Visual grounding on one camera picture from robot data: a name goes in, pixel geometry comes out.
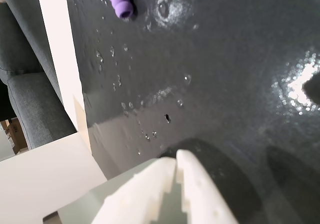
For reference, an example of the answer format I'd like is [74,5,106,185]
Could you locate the brown cardboard box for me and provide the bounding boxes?
[0,118,29,155]

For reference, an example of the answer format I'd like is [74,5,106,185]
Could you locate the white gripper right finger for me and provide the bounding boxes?
[175,149,240,224]

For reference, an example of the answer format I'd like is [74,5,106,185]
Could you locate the grey fabric chair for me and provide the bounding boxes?
[0,0,77,150]

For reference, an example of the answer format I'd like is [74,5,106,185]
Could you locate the black table mat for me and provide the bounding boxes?
[63,0,320,224]

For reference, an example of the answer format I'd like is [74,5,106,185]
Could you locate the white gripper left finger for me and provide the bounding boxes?
[91,156,176,224]

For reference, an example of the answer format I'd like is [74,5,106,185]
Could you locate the purple ribbed pen grip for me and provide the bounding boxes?
[103,0,138,19]

